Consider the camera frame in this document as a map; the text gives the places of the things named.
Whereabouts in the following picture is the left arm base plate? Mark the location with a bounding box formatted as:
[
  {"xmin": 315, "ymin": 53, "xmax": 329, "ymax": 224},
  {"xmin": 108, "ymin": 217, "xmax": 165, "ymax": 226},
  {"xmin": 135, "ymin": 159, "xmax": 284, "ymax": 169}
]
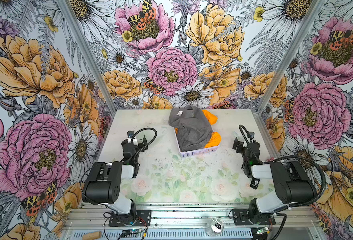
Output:
[{"xmin": 108, "ymin": 210, "xmax": 152, "ymax": 227}]

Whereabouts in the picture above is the lilac perforated plastic basket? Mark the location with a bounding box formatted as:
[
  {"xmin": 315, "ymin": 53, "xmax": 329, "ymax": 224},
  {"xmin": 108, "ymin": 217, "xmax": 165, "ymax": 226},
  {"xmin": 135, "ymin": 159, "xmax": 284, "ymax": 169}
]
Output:
[{"xmin": 174, "ymin": 129, "xmax": 220, "ymax": 158}]

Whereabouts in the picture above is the left green circuit board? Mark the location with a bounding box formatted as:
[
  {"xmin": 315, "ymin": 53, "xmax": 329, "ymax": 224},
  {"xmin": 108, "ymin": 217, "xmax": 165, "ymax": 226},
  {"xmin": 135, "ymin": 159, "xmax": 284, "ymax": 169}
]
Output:
[{"xmin": 122, "ymin": 229, "xmax": 145, "ymax": 235}]

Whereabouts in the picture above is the left aluminium corner post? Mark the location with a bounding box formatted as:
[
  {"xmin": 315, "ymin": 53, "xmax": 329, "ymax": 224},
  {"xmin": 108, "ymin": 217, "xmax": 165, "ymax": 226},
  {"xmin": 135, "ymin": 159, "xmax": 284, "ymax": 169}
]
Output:
[{"xmin": 58, "ymin": 1, "xmax": 117, "ymax": 117}]

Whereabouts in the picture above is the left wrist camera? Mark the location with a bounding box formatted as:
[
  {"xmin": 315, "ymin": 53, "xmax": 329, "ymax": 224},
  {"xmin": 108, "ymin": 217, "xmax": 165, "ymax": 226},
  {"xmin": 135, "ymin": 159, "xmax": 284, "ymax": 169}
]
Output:
[{"xmin": 127, "ymin": 131, "xmax": 134, "ymax": 139}]

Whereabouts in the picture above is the aluminium corner post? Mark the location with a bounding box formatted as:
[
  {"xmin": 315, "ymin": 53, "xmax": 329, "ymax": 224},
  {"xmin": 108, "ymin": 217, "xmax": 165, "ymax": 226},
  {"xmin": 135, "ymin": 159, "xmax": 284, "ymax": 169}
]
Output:
[
  {"xmin": 58, "ymin": 1, "xmax": 117, "ymax": 117},
  {"xmin": 256, "ymin": 1, "xmax": 325, "ymax": 114}
]

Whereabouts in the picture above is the orange garment with drawstring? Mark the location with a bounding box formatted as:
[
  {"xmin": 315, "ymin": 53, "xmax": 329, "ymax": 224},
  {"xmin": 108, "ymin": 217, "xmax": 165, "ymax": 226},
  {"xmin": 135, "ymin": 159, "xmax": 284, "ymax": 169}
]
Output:
[{"xmin": 174, "ymin": 109, "xmax": 222, "ymax": 149}]

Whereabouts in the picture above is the aluminium rail frame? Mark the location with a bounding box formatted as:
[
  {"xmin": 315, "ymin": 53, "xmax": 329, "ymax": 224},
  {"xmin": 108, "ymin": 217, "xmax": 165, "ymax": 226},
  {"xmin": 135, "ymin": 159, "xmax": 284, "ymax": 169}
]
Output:
[{"xmin": 60, "ymin": 203, "xmax": 327, "ymax": 240}]

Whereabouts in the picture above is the right green circuit board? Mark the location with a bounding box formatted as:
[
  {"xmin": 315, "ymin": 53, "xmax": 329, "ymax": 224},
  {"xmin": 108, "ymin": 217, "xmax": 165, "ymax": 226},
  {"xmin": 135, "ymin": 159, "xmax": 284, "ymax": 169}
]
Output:
[{"xmin": 256, "ymin": 227, "xmax": 270, "ymax": 235}]

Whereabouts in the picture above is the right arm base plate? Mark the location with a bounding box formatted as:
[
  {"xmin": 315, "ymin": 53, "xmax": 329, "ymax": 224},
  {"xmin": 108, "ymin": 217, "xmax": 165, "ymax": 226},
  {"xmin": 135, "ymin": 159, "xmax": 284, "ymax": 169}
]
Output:
[{"xmin": 229, "ymin": 209, "xmax": 276, "ymax": 226}]

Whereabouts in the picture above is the black tag with label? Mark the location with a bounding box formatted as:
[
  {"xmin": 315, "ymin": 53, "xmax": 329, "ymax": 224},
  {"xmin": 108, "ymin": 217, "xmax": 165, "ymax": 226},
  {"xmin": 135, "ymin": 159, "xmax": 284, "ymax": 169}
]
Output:
[{"xmin": 250, "ymin": 178, "xmax": 260, "ymax": 190}]

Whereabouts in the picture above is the green circuit board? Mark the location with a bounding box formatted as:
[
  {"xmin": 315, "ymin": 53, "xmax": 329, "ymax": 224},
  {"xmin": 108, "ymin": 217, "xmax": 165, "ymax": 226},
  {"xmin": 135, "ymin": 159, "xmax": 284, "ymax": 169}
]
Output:
[
  {"xmin": 122, "ymin": 229, "xmax": 145, "ymax": 235},
  {"xmin": 256, "ymin": 227, "xmax": 270, "ymax": 235}
]

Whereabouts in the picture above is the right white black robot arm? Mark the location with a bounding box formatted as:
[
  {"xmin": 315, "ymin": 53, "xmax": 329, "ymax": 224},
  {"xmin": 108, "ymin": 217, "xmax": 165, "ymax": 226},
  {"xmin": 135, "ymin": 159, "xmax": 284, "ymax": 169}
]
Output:
[{"xmin": 233, "ymin": 139, "xmax": 317, "ymax": 225}]

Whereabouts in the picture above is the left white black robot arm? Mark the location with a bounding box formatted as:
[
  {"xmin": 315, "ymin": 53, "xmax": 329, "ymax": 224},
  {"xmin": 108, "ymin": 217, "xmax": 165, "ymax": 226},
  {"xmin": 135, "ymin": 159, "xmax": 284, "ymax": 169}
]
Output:
[{"xmin": 82, "ymin": 137, "xmax": 147, "ymax": 218}]

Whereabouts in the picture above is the right aluminium corner post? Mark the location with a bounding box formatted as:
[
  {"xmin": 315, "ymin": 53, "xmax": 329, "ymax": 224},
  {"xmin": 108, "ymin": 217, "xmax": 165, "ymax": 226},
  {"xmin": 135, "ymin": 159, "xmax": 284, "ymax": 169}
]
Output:
[{"xmin": 256, "ymin": 1, "xmax": 325, "ymax": 114}]

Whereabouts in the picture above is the grey terry towel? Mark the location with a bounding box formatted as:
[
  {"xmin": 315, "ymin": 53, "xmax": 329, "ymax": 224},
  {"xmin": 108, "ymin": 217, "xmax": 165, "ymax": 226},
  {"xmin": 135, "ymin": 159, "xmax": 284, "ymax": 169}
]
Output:
[{"xmin": 168, "ymin": 105, "xmax": 215, "ymax": 153}]

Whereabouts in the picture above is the wooden cylinder handle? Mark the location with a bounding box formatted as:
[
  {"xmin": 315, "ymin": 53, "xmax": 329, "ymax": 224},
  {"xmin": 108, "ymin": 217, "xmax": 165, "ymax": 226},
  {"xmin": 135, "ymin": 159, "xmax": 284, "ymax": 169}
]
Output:
[{"xmin": 82, "ymin": 231, "xmax": 102, "ymax": 240}]

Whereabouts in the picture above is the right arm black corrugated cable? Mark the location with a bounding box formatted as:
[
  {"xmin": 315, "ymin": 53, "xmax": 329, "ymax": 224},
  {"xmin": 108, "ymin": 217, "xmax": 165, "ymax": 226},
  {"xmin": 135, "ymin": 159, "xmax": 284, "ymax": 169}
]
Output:
[{"xmin": 239, "ymin": 124, "xmax": 327, "ymax": 240}]

